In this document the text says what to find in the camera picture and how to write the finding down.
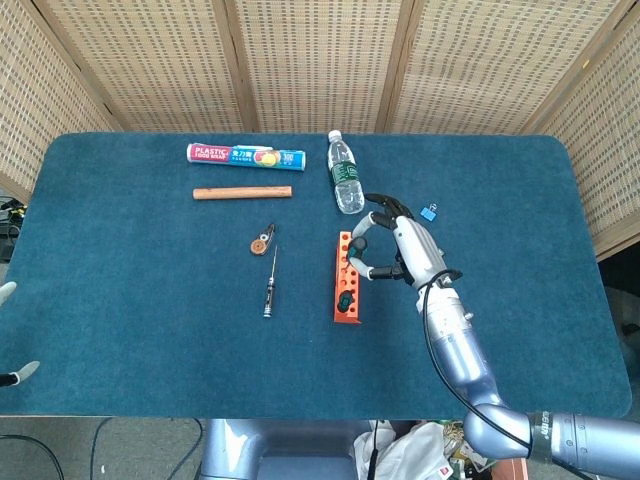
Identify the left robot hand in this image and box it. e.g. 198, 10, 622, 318
0, 281, 40, 389

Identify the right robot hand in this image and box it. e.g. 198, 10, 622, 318
348, 192, 464, 291

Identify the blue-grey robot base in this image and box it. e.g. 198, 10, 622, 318
198, 418, 374, 480

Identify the orange tool holder rack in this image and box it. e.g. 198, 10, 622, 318
331, 229, 363, 325

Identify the clear plastic water bottle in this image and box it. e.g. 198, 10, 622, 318
327, 129, 366, 216

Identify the blue carpet table mat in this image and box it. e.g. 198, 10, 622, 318
0, 132, 634, 421

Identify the black precision screwdriver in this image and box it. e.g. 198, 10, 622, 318
262, 244, 279, 320

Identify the black orange tape measure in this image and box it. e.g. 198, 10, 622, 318
249, 223, 277, 256

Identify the wooden rod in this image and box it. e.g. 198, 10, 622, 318
192, 185, 293, 202

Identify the pile of circuit boards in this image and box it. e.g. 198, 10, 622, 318
439, 419, 484, 474

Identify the plastic food wrap roll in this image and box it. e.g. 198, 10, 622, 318
185, 142, 308, 175

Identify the white cloth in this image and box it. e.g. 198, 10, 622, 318
353, 422, 454, 480

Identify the bamboo folding screen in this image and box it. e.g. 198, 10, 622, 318
0, 0, 640, 261

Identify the pink box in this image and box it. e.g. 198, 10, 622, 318
492, 457, 531, 480

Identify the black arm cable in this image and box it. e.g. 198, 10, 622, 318
417, 269, 534, 451

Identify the black equipment with cables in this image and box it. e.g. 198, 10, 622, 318
0, 197, 24, 264

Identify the black hanging cable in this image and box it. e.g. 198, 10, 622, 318
368, 419, 380, 480

